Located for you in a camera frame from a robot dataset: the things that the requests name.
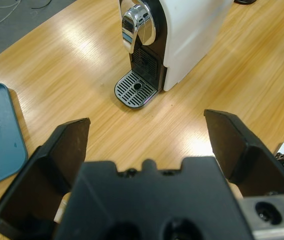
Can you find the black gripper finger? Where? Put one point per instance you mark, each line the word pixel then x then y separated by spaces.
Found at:
pixel 247 162
pixel 32 180

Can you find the white capsule coffee machine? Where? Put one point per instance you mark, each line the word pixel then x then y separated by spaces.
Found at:
pixel 194 37

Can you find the black drip tray with grate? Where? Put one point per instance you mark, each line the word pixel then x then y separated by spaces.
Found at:
pixel 132 92

